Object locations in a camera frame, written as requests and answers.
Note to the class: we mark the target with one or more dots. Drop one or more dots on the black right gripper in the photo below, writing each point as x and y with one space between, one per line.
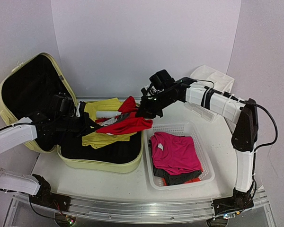
149 107

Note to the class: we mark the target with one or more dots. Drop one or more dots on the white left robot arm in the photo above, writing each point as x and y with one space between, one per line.
27 130

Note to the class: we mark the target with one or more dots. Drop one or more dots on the red garment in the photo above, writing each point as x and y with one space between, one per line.
129 125

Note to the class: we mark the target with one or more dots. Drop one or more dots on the white small bottle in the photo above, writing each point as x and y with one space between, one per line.
107 114

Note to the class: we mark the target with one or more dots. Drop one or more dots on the yellow garment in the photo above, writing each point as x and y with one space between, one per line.
99 140

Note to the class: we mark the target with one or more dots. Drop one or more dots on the white perforated plastic basket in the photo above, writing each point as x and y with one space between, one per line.
179 129

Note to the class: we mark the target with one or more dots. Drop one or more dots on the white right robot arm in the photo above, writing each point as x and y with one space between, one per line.
240 114

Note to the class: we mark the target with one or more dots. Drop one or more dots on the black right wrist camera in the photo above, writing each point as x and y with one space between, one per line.
161 80

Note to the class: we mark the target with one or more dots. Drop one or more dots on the white printed garment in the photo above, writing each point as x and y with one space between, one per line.
112 120

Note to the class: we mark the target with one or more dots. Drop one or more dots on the pale green hard-shell suitcase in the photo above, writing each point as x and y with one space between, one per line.
30 87

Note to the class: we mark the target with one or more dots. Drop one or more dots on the magenta garment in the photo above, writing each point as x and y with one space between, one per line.
174 154

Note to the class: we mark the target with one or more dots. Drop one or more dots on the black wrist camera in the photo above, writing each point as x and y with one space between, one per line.
161 80
61 104

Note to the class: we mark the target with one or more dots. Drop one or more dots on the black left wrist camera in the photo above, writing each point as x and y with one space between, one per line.
61 104

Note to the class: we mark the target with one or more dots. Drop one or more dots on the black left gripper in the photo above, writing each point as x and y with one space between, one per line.
85 123

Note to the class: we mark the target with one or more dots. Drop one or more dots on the orange garment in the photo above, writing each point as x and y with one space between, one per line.
190 181

